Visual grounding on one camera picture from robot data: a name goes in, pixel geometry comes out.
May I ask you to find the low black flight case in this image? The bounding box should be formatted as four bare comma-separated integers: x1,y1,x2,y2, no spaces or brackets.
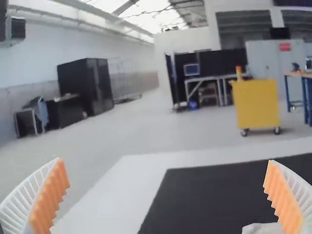
14,94,87,139

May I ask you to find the pale towel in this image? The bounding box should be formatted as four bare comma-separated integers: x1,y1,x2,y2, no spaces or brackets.
241,222,280,234

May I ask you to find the blue frame workbench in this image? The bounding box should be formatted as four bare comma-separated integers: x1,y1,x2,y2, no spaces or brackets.
283,69,312,128

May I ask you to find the yellow wheeled cart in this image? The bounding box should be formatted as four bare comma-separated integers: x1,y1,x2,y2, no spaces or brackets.
231,78,281,137

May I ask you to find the metal frame table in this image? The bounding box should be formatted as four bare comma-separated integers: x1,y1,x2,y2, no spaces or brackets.
184,74,238,108

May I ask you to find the tall black cabinet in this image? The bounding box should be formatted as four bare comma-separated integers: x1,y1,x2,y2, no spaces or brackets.
57,58,115,117

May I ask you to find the grey metal cabinet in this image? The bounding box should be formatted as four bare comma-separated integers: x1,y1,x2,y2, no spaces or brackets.
245,39,305,81

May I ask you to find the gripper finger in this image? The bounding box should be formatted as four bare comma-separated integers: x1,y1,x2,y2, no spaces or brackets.
0,157,71,234
262,159,312,234

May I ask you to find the black mat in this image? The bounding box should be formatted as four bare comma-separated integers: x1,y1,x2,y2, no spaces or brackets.
139,152,312,234

